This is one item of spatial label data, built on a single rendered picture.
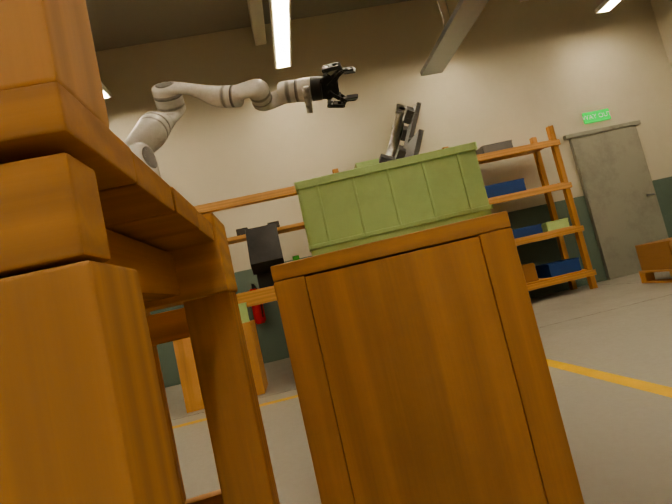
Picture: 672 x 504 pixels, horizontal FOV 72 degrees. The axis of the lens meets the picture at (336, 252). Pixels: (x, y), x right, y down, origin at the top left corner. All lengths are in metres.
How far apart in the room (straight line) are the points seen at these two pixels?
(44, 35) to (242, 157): 6.19
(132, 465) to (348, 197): 0.79
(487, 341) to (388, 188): 0.39
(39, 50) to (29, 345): 0.19
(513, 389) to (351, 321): 0.36
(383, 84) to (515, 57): 2.04
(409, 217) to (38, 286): 0.81
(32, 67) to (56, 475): 0.26
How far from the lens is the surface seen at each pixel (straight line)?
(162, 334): 1.15
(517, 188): 6.51
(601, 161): 7.83
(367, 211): 1.02
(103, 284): 0.34
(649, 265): 6.29
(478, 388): 1.03
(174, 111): 1.69
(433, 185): 1.06
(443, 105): 7.12
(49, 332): 0.34
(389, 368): 1.00
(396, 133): 1.41
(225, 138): 6.66
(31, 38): 0.39
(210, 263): 0.88
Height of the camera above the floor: 0.70
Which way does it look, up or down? 5 degrees up
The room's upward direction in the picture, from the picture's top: 13 degrees counter-clockwise
